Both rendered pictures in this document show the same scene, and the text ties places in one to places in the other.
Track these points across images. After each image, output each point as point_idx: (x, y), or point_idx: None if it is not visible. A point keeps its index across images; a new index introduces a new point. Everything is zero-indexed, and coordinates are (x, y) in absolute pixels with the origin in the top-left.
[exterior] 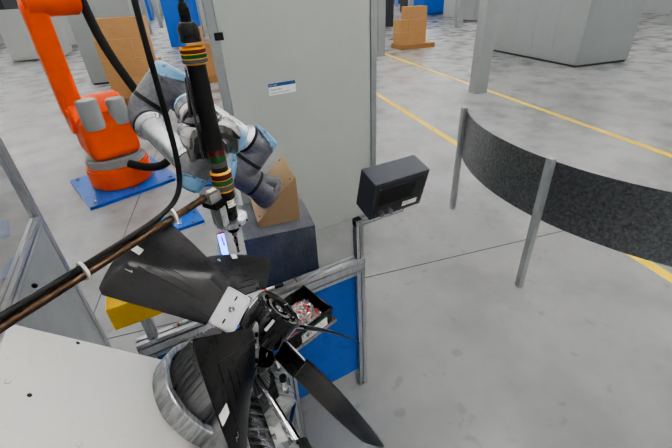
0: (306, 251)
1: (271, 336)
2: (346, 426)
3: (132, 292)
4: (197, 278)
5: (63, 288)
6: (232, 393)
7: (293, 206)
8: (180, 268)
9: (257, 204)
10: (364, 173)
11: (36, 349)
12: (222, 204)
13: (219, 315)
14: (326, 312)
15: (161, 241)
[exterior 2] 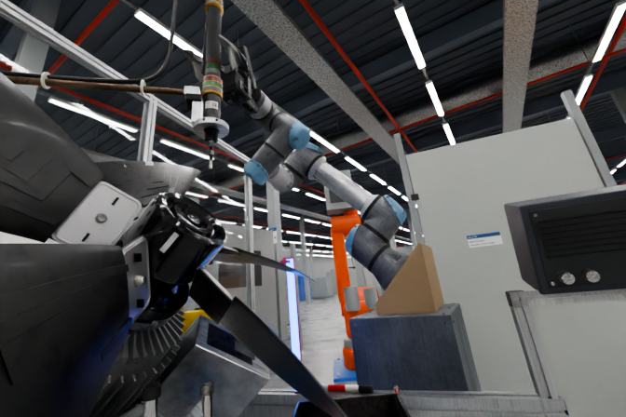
0: (442, 369)
1: (137, 225)
2: None
3: (106, 173)
4: (160, 183)
5: (21, 77)
6: None
7: (422, 288)
8: (158, 176)
9: (380, 285)
10: (507, 205)
11: None
12: (195, 97)
13: (140, 213)
14: None
15: (172, 168)
